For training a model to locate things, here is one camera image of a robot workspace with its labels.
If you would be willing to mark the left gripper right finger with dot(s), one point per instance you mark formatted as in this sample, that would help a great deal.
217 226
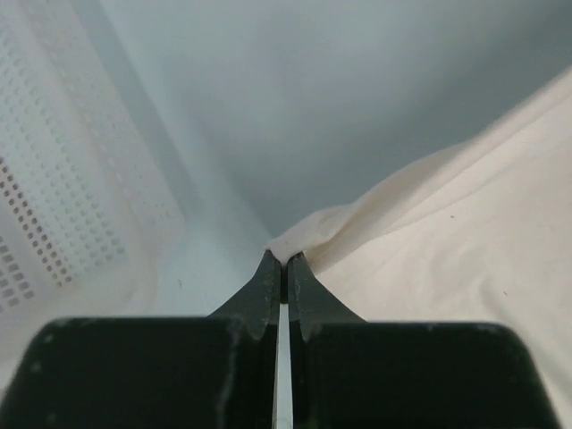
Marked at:
350 373

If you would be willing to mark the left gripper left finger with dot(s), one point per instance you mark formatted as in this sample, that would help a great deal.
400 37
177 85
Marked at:
214 371

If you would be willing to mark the cream white t shirt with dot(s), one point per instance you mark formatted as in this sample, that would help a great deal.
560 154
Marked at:
480 231

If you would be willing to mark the white plastic mesh basket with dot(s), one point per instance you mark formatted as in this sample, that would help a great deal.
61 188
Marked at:
86 216

